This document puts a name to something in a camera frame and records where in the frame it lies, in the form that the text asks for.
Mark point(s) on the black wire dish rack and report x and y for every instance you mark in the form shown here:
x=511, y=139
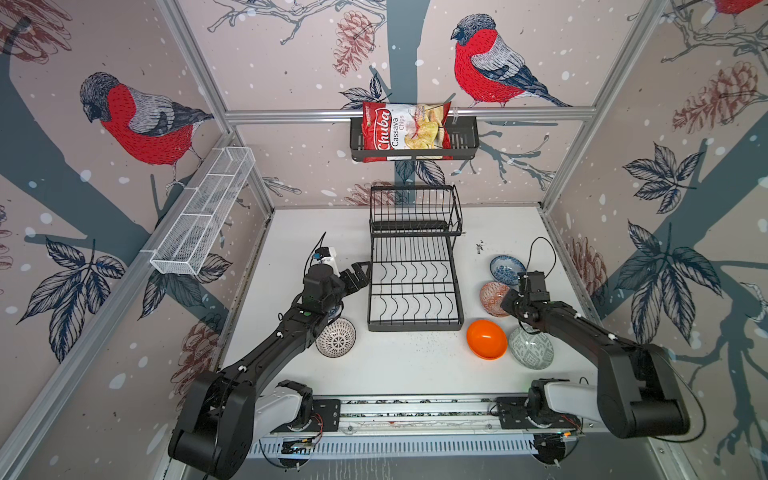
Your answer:
x=414, y=282

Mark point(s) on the blue floral ceramic bowl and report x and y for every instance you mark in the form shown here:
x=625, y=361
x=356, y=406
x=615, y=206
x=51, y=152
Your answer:
x=506, y=269

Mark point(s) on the white maroon patterned bowl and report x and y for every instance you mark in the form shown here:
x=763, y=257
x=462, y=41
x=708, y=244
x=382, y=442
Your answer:
x=337, y=339

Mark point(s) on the grey green patterned bowl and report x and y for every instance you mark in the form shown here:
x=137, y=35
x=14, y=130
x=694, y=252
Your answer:
x=533, y=351

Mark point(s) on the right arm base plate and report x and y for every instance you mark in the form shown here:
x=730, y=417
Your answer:
x=518, y=412

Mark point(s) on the red cassava chips bag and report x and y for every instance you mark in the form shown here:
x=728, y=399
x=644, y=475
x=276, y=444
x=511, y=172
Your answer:
x=391, y=127

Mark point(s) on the white wire wall basket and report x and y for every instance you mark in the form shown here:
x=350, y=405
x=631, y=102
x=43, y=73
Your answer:
x=189, y=241

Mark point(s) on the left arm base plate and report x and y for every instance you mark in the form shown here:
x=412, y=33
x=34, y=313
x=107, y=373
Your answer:
x=324, y=416

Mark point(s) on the aluminium mounting rail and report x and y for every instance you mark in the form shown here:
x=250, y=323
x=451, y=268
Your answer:
x=400, y=415

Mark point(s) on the red and blue patterned bowl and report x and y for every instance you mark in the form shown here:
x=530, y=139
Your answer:
x=491, y=296

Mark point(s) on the dark blue patterned bowl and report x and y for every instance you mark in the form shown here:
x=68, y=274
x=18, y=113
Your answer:
x=335, y=312

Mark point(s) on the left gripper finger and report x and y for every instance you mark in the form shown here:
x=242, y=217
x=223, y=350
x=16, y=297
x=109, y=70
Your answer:
x=355, y=283
x=358, y=272

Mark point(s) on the orange plastic bowl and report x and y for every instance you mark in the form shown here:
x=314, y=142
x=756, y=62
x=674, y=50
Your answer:
x=486, y=339

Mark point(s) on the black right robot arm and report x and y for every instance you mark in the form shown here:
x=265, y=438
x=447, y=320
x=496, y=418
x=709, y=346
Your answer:
x=636, y=393

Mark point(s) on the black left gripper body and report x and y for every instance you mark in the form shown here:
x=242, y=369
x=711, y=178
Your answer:
x=336, y=290

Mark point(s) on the black wall shelf basket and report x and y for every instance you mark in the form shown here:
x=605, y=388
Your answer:
x=461, y=131

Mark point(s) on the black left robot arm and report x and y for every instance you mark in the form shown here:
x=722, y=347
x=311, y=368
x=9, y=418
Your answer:
x=226, y=411

